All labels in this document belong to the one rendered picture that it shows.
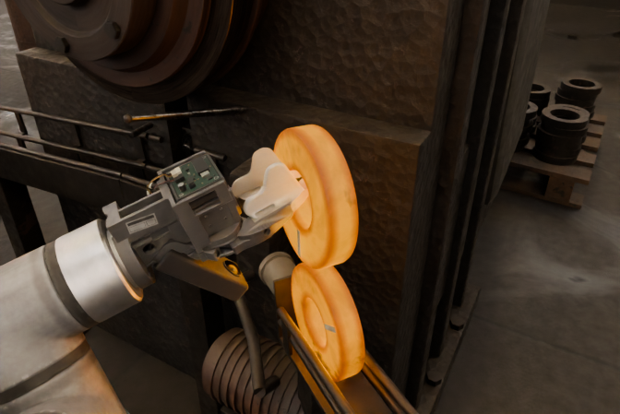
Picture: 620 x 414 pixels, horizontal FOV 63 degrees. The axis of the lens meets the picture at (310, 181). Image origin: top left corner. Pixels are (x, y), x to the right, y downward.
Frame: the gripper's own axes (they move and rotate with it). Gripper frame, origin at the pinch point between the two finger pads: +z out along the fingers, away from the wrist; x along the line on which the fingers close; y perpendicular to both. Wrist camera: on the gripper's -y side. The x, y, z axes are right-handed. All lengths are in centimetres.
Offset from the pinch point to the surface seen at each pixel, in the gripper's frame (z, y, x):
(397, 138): 18.9, -11.1, 14.1
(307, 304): -4.7, -21.4, 3.5
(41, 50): -27, 2, 88
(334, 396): -7.8, -22.1, -9.7
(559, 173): 127, -118, 80
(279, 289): -7.0, -21.0, 8.2
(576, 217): 123, -132, 67
